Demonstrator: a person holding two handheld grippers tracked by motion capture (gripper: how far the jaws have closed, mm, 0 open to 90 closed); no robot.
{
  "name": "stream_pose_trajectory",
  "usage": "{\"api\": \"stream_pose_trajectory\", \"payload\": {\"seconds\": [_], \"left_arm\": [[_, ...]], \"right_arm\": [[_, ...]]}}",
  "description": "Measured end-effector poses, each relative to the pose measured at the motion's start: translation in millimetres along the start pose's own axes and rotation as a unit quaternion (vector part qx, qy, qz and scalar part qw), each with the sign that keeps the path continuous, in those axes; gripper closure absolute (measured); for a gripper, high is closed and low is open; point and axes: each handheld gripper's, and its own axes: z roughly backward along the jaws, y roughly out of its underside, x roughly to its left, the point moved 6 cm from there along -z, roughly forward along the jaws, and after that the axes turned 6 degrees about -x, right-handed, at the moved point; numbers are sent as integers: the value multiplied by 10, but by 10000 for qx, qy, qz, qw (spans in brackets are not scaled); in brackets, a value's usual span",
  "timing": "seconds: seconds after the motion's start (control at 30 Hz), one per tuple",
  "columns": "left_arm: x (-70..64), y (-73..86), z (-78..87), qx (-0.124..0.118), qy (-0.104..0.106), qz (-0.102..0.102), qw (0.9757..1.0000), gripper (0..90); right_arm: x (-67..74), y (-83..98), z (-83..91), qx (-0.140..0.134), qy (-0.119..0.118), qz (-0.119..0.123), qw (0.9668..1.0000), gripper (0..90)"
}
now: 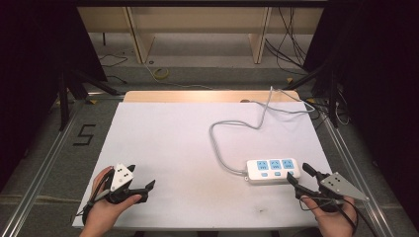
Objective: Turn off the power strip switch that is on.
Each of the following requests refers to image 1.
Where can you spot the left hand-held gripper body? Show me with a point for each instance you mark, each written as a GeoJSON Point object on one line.
{"type": "Point", "coordinates": [121, 177]}

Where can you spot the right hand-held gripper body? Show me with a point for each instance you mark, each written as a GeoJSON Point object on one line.
{"type": "Point", "coordinates": [339, 187]}

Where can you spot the white power strip blue sockets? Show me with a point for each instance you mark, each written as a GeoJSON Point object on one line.
{"type": "Point", "coordinates": [273, 170]}

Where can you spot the person's right hand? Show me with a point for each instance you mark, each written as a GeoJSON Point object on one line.
{"type": "Point", "coordinates": [331, 219]}

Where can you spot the person's left hand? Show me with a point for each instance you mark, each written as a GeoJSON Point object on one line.
{"type": "Point", "coordinates": [104, 210]}

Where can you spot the white table mat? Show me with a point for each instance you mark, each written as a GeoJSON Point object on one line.
{"type": "Point", "coordinates": [164, 148]}

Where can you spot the black metal stand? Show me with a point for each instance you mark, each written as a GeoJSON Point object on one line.
{"type": "Point", "coordinates": [63, 102]}
{"type": "Point", "coordinates": [333, 102]}

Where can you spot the yellow tape roll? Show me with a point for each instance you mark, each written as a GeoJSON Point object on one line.
{"type": "Point", "coordinates": [161, 73]}

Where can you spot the dark curtain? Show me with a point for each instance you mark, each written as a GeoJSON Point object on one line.
{"type": "Point", "coordinates": [29, 65]}
{"type": "Point", "coordinates": [378, 82]}

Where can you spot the light wooden shelf unit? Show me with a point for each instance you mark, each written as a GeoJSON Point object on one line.
{"type": "Point", "coordinates": [197, 19]}

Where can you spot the aluminium floor rail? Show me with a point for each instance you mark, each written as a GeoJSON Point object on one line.
{"type": "Point", "coordinates": [359, 177]}
{"type": "Point", "coordinates": [42, 171]}

